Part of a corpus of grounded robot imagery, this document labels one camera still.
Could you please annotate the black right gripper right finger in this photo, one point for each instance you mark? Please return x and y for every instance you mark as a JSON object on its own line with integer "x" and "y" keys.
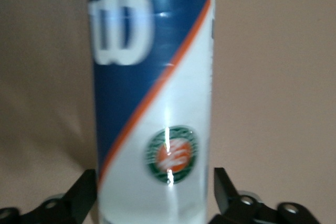
{"x": 244, "y": 205}

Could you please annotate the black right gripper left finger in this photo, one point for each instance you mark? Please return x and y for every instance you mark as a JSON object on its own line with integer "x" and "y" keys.
{"x": 65, "y": 205}

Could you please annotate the white blue tennis ball can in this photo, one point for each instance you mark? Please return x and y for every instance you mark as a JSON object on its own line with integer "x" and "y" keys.
{"x": 155, "y": 98}

